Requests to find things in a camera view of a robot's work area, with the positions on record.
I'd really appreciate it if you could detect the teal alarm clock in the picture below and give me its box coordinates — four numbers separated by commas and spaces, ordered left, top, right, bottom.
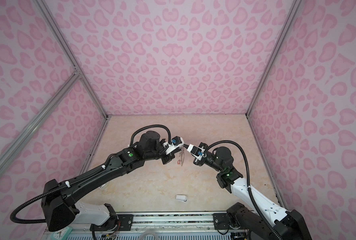
50, 227, 73, 240

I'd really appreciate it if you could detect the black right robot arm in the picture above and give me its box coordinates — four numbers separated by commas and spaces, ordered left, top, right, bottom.
185, 145, 312, 240

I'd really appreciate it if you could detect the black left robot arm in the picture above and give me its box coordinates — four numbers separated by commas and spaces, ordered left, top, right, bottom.
41, 131, 184, 232

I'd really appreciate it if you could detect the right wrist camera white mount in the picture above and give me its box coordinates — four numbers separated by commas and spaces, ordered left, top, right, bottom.
187, 144, 206, 156

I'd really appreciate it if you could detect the small white plastic object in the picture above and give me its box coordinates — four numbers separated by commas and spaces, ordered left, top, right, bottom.
175, 195, 188, 202

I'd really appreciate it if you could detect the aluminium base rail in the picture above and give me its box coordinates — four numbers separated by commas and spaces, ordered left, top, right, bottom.
69, 211, 250, 240

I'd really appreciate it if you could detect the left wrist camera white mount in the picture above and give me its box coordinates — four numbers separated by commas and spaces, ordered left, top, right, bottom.
163, 136, 185, 155

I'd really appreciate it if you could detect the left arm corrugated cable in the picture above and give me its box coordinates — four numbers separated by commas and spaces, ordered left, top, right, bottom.
9, 124, 172, 225

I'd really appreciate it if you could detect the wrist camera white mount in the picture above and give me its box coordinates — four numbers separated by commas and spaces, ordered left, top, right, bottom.
163, 136, 185, 155
187, 144, 206, 156

